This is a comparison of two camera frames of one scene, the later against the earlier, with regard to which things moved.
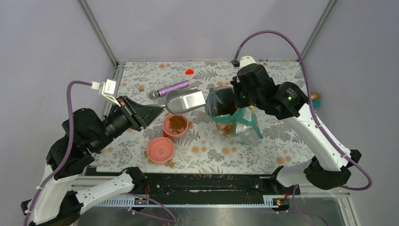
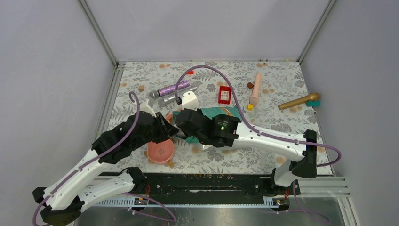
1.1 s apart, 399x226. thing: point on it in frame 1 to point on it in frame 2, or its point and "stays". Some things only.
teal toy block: [316, 103] stays
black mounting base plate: [196, 185] stays
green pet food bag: [240, 124] to [210, 112]
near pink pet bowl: [160, 150] stays
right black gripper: [238, 102] to [190, 135]
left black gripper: [147, 113] to [167, 130]
